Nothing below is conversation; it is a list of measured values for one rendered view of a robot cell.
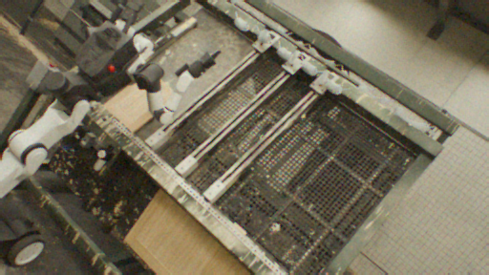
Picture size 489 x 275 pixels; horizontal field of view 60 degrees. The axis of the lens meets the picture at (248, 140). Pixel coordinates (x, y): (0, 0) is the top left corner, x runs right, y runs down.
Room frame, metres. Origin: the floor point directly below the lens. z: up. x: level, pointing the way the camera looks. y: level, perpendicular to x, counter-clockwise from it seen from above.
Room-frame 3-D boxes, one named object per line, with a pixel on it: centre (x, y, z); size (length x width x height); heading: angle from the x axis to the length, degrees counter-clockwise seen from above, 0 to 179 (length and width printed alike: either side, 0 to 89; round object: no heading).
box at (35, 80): (2.62, 1.30, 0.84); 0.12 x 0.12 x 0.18; 70
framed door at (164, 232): (2.52, -0.14, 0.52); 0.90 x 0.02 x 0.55; 70
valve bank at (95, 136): (2.54, 0.86, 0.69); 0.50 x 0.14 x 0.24; 70
